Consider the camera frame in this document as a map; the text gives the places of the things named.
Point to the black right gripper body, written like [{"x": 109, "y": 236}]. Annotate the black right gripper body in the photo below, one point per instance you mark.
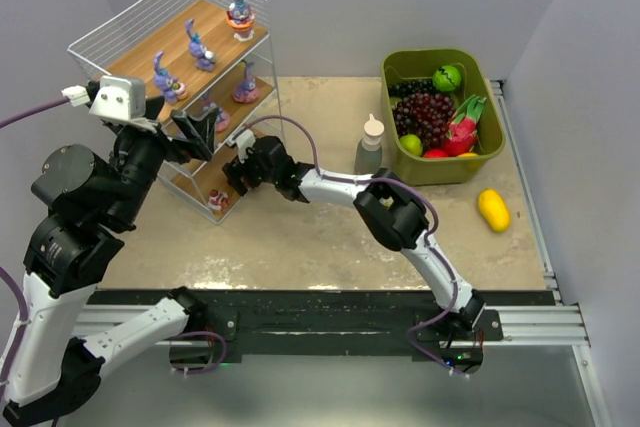
[{"x": 248, "y": 167}]

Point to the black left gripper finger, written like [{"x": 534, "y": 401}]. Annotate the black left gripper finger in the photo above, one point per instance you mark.
[
  {"x": 153, "y": 107},
  {"x": 197, "y": 132}
]

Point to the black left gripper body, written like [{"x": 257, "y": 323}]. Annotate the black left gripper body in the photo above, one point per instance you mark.
[{"x": 172, "y": 142}]

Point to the small purple bunny toy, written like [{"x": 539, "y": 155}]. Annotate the small purple bunny toy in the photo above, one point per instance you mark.
[{"x": 170, "y": 86}]

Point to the pink bear cake slice toy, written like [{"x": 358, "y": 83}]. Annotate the pink bear cake slice toy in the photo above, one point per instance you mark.
[{"x": 218, "y": 201}]

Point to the purple bunny pink donut toy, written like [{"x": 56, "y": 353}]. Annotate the purple bunny pink donut toy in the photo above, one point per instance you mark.
[{"x": 246, "y": 91}]

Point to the purple bunny with tube toy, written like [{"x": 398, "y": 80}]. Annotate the purple bunny with tube toy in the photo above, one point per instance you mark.
[{"x": 205, "y": 59}]

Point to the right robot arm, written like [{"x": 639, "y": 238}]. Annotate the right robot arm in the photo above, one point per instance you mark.
[{"x": 394, "y": 214}]

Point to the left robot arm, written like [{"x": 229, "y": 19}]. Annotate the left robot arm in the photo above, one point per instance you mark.
[{"x": 47, "y": 372}]

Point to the spray bottle white cap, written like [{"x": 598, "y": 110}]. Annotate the spray bottle white cap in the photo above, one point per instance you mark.
[{"x": 368, "y": 156}]

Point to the green apple toy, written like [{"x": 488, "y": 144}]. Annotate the green apple toy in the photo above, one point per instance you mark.
[{"x": 412, "y": 144}]

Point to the dark blue grape bunch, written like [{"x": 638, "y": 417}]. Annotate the dark blue grape bunch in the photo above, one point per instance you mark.
[{"x": 407, "y": 88}]

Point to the red apple toy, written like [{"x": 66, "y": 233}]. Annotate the red apple toy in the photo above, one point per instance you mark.
[{"x": 435, "y": 153}]

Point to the dark red grape bunch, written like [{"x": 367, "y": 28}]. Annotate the dark red grape bunch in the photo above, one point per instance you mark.
[{"x": 424, "y": 115}]

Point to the pink dragon fruit toy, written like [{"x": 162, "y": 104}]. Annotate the pink dragon fruit toy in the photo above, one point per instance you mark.
[{"x": 462, "y": 133}]

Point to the green round melon toy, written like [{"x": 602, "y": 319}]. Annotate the green round melon toy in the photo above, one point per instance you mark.
[{"x": 447, "y": 78}]

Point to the green plastic fruit bin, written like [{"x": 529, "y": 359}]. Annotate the green plastic fruit bin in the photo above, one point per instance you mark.
[{"x": 421, "y": 64}]

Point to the yellow mango toy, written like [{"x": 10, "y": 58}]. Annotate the yellow mango toy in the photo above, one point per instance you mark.
[{"x": 494, "y": 210}]

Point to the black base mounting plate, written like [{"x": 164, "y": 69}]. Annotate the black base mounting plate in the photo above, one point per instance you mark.
[{"x": 331, "y": 323}]

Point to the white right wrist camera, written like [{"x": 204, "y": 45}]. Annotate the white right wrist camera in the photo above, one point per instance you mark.
[{"x": 242, "y": 142}]

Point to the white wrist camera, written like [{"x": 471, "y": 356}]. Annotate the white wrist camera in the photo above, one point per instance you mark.
[
  {"x": 116, "y": 100},
  {"x": 242, "y": 142}
]

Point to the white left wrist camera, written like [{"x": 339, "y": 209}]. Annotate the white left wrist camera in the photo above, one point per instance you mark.
[{"x": 116, "y": 100}]

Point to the white wire wooden shelf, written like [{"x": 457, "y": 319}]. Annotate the white wire wooden shelf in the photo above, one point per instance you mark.
[{"x": 219, "y": 53}]

